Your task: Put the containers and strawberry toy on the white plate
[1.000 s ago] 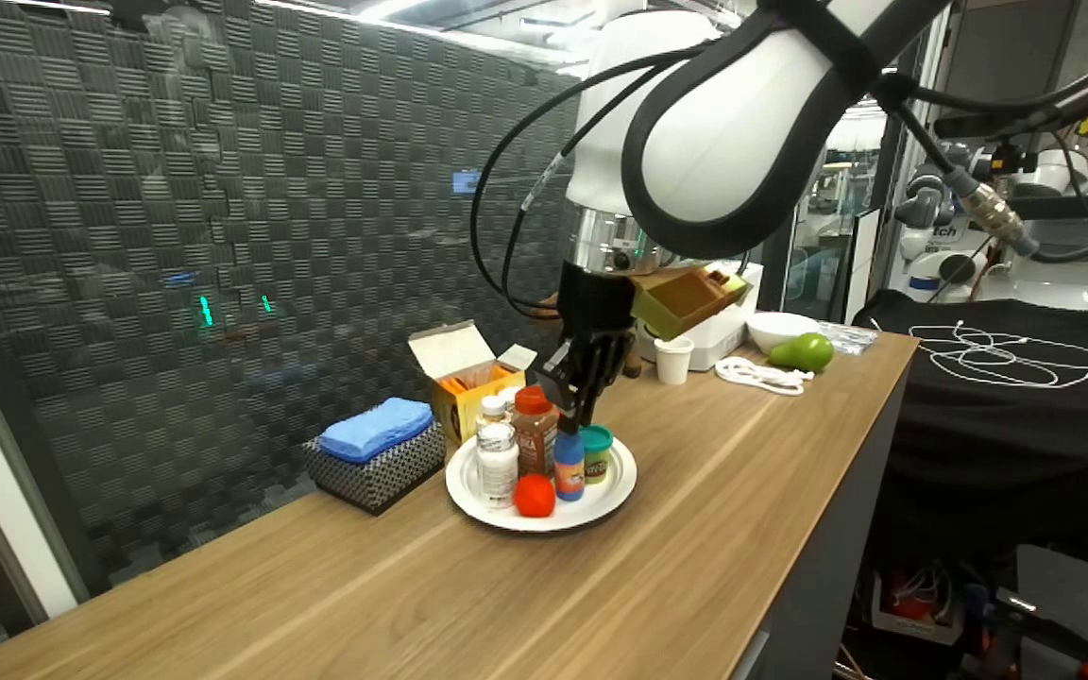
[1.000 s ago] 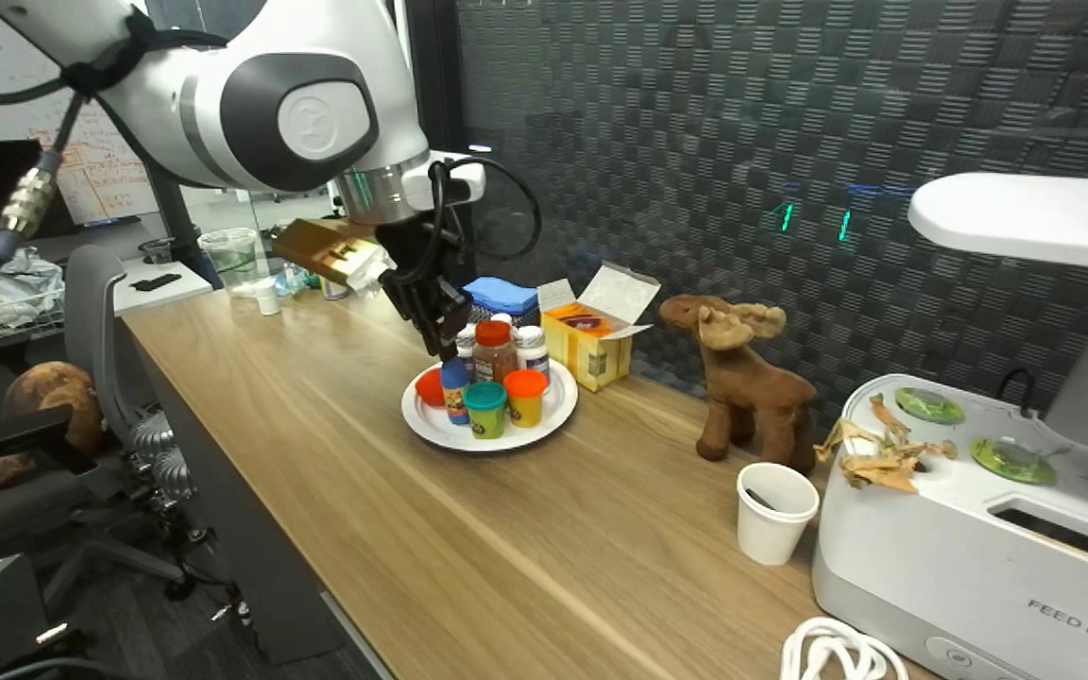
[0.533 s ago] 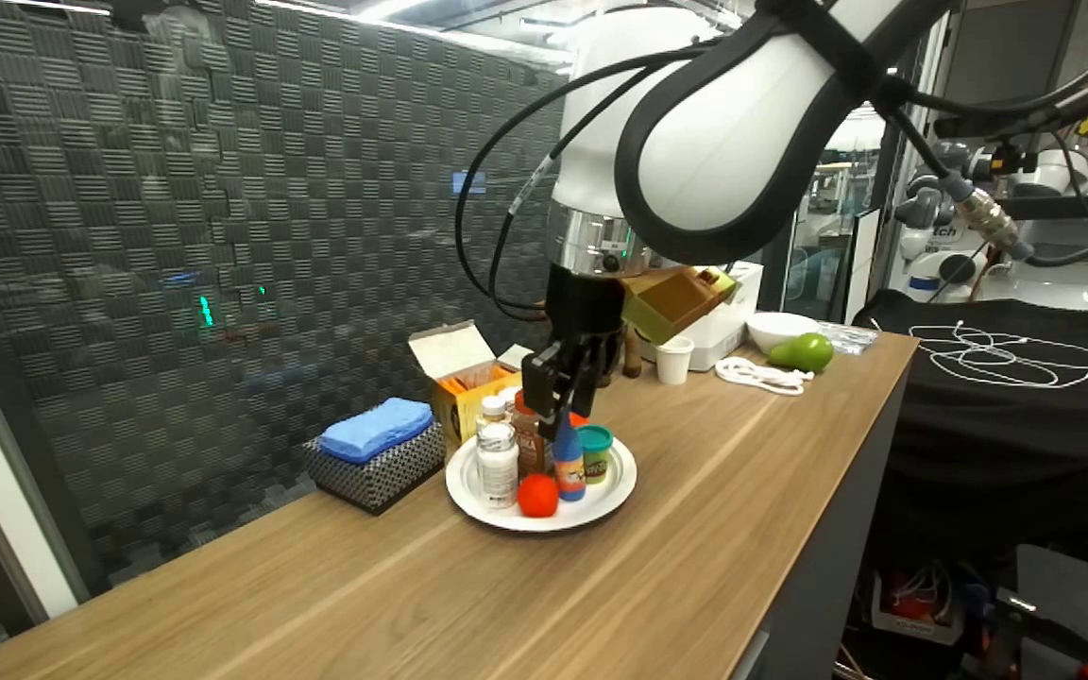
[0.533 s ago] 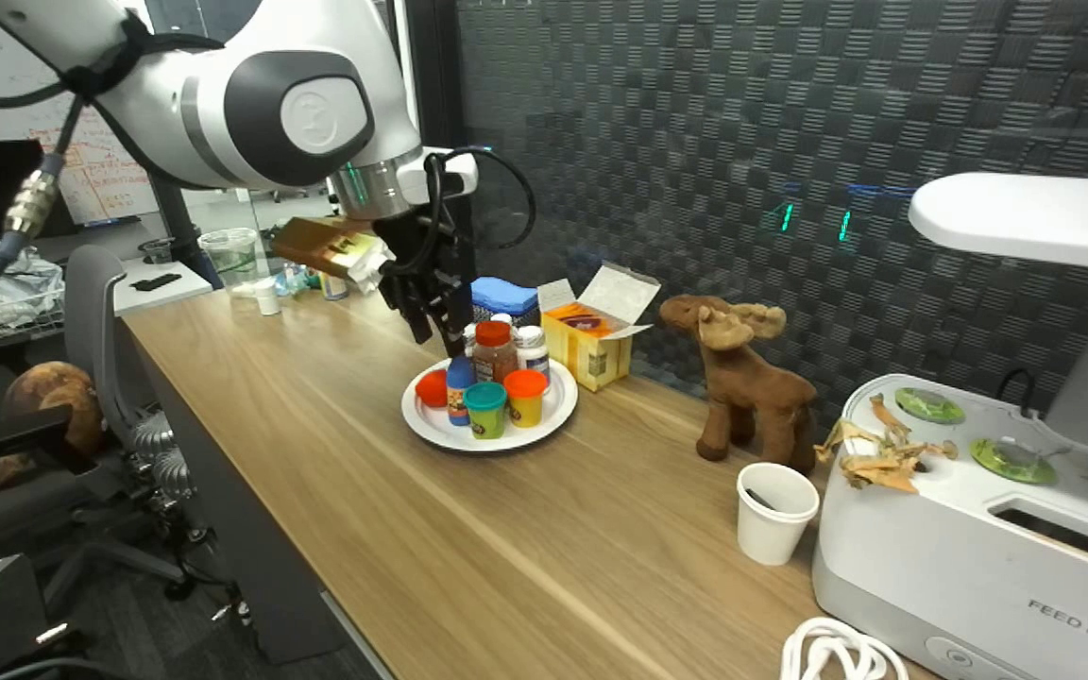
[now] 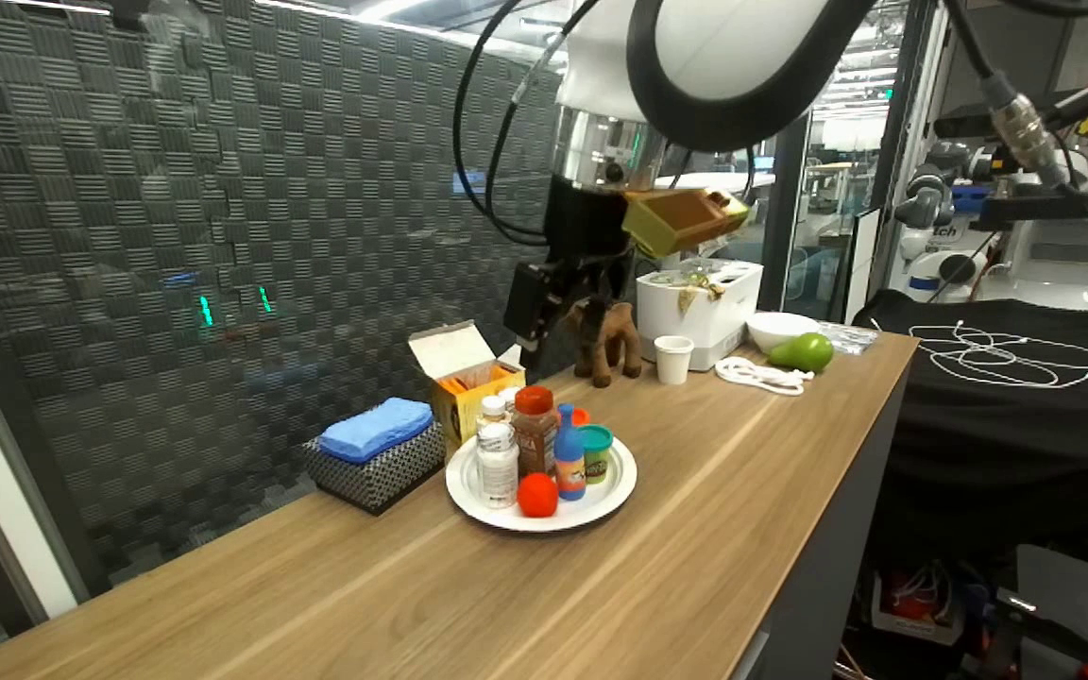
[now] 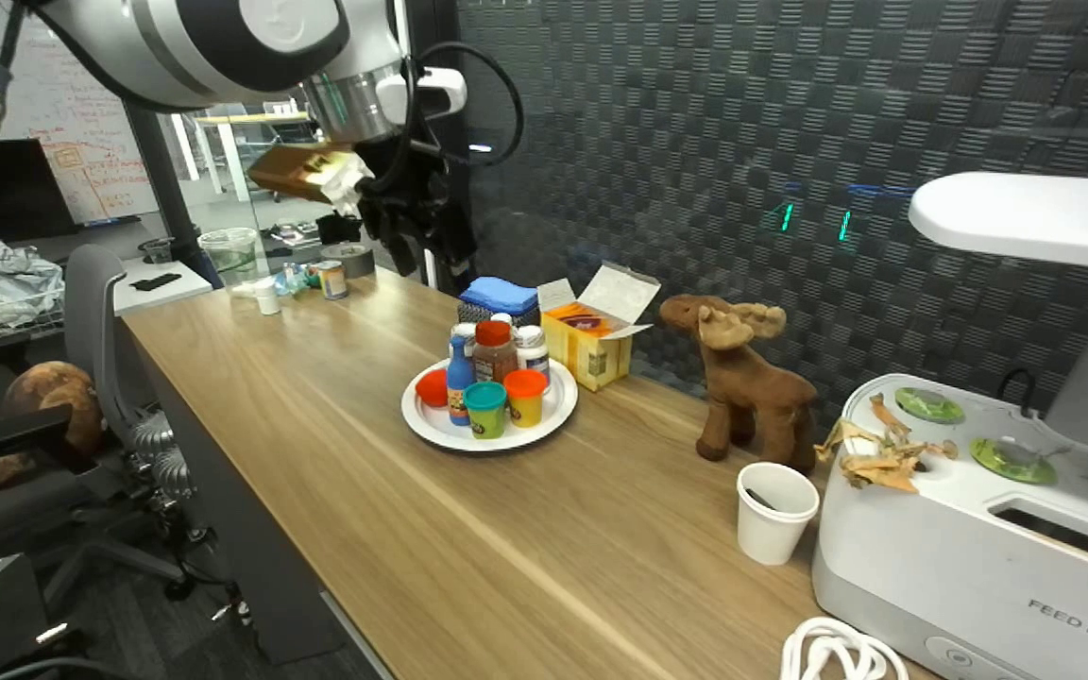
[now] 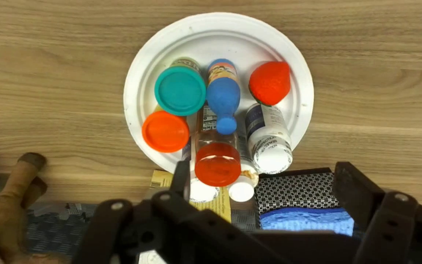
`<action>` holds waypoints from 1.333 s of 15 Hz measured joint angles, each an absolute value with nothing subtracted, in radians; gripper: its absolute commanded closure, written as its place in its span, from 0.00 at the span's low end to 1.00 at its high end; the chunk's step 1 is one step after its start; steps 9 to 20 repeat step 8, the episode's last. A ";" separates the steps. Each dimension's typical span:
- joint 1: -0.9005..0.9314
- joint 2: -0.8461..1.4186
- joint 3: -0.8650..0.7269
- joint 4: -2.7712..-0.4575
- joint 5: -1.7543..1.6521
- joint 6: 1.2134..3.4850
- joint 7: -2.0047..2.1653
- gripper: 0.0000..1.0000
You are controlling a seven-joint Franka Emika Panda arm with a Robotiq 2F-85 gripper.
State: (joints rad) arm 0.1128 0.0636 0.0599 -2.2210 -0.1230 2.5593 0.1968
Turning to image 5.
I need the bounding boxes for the teal lid play-dough tub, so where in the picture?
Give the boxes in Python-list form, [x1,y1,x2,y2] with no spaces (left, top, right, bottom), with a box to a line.
[577,425,620,488]

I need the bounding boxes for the grey woven basket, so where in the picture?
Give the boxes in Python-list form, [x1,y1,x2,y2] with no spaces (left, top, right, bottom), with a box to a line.
[301,420,451,517]

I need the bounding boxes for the dried brown plant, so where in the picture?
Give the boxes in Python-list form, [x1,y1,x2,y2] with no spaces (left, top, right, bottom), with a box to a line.
[672,250,735,319]

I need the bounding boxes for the open yellow cardboard box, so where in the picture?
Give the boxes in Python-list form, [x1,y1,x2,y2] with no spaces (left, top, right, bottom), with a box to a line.
[403,319,531,453]

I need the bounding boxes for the white paper plate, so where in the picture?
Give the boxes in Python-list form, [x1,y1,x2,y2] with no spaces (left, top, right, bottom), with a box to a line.
[441,431,641,538]

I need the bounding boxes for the white paper cup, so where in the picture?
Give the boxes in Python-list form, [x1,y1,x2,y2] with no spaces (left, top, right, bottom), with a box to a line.
[651,333,699,391]

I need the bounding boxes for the white bowl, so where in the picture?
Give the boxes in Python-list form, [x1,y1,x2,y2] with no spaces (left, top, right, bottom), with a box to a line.
[743,312,827,363]

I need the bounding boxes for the orange lid spice jar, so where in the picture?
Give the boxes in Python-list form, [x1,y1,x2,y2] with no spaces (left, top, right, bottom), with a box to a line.
[509,382,564,482]

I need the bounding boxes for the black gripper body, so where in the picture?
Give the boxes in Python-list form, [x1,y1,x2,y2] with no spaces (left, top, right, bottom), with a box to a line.
[539,174,640,314]

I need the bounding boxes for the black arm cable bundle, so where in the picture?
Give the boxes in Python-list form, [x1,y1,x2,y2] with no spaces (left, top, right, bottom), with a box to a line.
[936,0,1088,298]

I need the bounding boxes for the thin white cable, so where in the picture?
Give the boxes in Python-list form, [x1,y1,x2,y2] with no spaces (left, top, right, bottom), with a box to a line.
[907,319,1088,395]

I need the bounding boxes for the blue folded cloth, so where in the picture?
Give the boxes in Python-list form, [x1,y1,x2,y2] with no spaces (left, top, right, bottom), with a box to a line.
[312,395,437,469]

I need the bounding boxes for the red strawberry toy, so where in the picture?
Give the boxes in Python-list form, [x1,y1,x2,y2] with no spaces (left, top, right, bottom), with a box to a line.
[514,469,564,521]

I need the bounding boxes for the white pill bottle blue label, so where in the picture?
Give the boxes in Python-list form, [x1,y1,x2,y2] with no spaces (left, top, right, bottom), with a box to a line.
[472,425,520,508]

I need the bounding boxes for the white grey background machine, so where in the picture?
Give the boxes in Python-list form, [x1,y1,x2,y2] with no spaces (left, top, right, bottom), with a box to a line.
[895,167,991,298]

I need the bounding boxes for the green round fruit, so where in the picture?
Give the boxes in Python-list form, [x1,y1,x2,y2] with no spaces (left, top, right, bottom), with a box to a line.
[766,328,839,378]

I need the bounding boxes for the black looped gripper cable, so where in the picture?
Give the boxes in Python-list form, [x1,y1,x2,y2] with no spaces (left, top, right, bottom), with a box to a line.
[451,0,606,250]

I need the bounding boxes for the white bin red contents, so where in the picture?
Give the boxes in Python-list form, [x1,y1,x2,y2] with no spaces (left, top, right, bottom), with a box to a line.
[870,565,966,652]

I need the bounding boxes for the thick white cable coil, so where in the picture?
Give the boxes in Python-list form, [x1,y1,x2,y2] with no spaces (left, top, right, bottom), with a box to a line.
[710,352,816,400]

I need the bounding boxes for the black table cloth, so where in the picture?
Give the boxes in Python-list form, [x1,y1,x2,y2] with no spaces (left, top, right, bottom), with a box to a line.
[849,289,1088,560]

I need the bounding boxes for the brown wrist camera block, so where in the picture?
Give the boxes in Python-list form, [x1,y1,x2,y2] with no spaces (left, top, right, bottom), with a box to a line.
[620,186,751,264]

